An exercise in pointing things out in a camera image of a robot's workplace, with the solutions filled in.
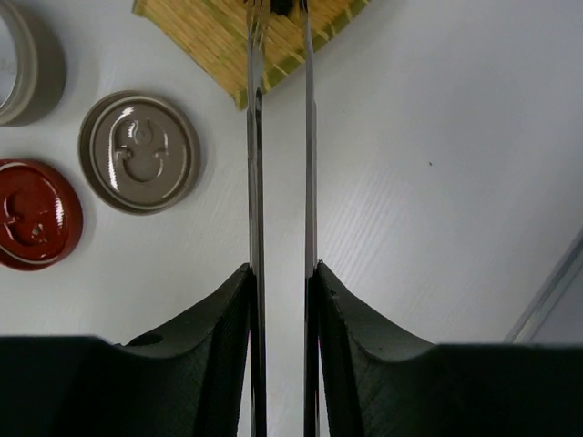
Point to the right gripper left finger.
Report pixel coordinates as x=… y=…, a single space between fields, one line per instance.
x=183 y=378

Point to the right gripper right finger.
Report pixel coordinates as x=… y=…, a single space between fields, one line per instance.
x=381 y=380

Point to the beige lid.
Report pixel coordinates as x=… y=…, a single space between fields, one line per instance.
x=138 y=152

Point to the beige steel container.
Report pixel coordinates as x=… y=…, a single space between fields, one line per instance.
x=33 y=66

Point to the metal tongs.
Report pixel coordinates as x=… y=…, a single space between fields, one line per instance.
x=258 y=15

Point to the red lid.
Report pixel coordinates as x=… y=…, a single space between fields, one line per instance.
x=41 y=215

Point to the yellow bamboo tray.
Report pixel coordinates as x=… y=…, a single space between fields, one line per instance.
x=214 y=35

